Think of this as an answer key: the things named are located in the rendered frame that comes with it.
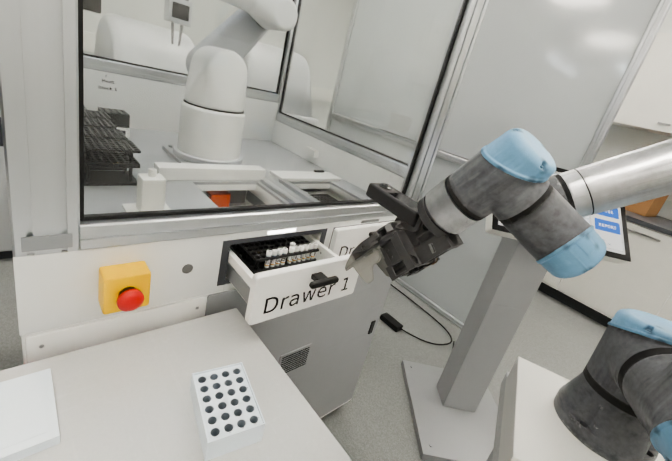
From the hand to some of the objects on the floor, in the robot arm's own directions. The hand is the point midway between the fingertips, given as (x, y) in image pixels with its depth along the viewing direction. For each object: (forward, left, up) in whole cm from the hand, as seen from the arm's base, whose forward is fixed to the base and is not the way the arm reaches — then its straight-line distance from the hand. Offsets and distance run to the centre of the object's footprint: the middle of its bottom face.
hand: (356, 260), depth 65 cm
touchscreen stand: (-43, -89, -101) cm, 141 cm away
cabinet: (+66, -36, -97) cm, 122 cm away
